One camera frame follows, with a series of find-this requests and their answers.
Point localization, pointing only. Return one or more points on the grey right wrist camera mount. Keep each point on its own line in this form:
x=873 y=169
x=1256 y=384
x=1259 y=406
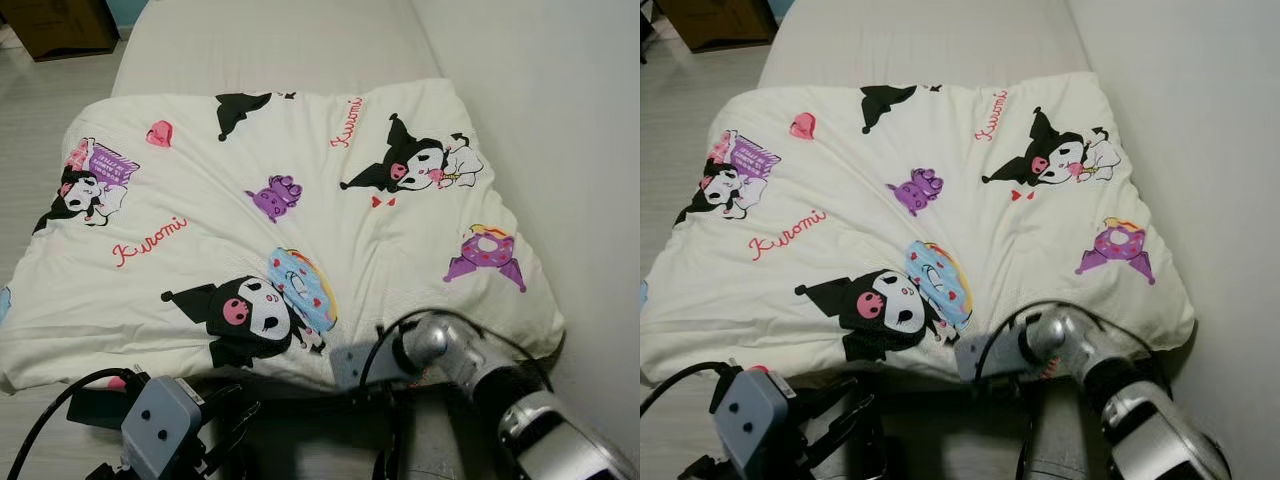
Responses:
x=990 y=358
x=365 y=367

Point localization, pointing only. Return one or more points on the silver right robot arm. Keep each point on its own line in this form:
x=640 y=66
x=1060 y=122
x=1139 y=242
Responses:
x=1150 y=420
x=560 y=440

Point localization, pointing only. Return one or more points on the cream cartoon print quilt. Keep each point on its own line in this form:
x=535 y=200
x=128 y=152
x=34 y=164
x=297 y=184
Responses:
x=950 y=190
x=300 y=200

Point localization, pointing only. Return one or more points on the beige sheeted mattress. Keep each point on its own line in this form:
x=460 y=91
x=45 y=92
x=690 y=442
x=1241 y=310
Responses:
x=920 y=40
x=270 y=45

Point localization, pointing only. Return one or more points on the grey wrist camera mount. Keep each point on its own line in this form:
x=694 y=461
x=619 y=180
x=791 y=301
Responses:
x=990 y=358
x=160 y=425
x=755 y=420
x=365 y=367

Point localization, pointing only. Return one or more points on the large open cardboard box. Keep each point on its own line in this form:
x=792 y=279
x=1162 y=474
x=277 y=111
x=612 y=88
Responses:
x=55 y=25
x=715 y=20

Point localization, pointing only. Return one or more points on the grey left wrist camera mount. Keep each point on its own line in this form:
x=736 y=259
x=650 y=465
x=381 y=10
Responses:
x=755 y=420
x=160 y=425

